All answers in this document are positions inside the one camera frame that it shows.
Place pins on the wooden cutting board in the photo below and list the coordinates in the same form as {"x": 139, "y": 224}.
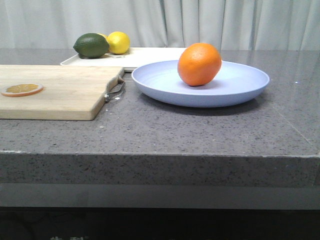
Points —
{"x": 69, "y": 92}

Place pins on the orange fruit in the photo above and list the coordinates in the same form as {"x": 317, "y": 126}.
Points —
{"x": 199, "y": 64}

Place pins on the green lime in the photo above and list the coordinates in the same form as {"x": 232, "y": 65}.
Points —
{"x": 91, "y": 45}

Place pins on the light blue plastic plate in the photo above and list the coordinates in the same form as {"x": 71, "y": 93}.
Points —
{"x": 234, "y": 84}

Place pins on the cream plastic tray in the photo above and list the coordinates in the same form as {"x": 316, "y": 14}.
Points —
{"x": 135, "y": 57}

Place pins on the orange slice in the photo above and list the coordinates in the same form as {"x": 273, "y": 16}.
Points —
{"x": 22, "y": 90}

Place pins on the yellow lemon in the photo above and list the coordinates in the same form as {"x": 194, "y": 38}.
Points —
{"x": 119, "y": 42}

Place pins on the grey curtain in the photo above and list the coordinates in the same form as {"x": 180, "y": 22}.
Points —
{"x": 226, "y": 24}

